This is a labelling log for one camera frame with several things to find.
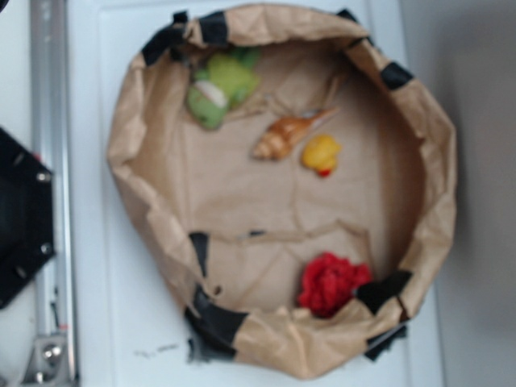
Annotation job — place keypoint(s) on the yellow rubber duck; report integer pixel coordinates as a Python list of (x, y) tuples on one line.
[(321, 154)]

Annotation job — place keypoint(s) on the brown paper bag tray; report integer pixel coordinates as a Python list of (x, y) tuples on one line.
[(232, 235)]

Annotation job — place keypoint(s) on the brown spiral seashell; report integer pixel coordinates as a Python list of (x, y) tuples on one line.
[(282, 136)]

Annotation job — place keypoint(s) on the red crumpled fabric flower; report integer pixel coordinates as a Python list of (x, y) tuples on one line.
[(329, 283)]

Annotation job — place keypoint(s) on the green plush frog toy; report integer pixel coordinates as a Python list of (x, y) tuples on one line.
[(224, 82)]

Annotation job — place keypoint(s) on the aluminium extrusion rail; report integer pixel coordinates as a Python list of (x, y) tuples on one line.
[(55, 293)]

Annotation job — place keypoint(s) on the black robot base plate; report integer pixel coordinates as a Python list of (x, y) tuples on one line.
[(27, 234)]

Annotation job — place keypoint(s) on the metal corner bracket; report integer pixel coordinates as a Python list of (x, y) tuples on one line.
[(48, 363)]

